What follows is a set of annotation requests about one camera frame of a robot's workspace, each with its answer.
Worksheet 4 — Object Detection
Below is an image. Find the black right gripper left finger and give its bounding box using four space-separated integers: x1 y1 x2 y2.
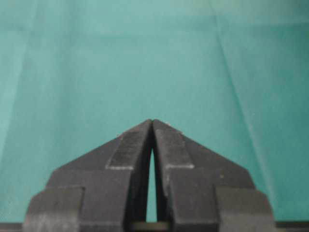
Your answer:
23 119 153 232

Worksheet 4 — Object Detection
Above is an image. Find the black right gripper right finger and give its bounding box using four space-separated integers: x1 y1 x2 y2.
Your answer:
153 119 276 232

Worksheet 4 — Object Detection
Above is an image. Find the green table cloth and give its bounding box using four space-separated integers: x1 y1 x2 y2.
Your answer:
0 0 309 222

